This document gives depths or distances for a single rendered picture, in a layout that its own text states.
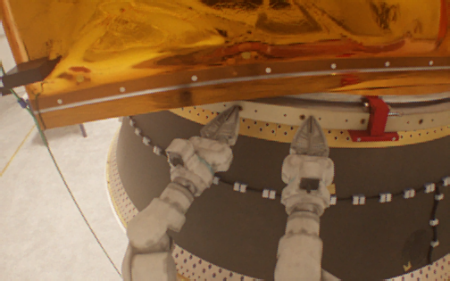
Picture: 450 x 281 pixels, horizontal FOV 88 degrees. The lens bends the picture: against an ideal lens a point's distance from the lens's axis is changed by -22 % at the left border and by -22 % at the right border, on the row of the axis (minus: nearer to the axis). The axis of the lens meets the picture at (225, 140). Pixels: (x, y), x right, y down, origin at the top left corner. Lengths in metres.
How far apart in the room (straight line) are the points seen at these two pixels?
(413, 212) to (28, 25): 1.06
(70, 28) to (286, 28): 0.40
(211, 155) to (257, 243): 0.35
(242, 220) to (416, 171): 0.52
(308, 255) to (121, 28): 0.49
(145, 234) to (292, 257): 0.24
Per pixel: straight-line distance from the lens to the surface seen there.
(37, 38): 0.62
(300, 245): 0.45
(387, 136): 0.73
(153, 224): 0.50
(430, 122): 0.81
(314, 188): 0.48
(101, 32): 0.56
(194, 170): 0.55
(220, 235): 0.88
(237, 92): 0.64
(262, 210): 0.81
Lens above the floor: 2.04
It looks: 35 degrees down
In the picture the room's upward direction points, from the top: 5 degrees counter-clockwise
